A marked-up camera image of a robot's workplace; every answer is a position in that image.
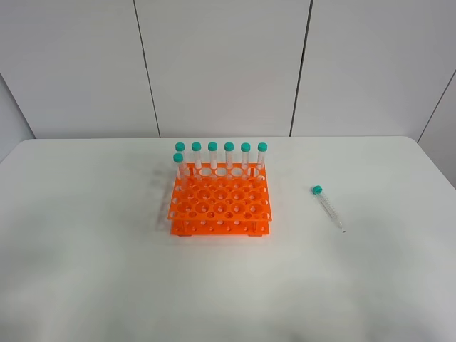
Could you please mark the teal-capped test tube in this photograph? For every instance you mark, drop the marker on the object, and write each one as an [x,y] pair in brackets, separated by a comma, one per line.
[324,201]

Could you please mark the orange plastic test tube rack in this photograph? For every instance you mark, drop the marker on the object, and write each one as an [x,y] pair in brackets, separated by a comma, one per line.
[220,202]

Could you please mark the second row left tube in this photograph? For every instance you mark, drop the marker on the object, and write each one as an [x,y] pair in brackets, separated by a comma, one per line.
[179,160]

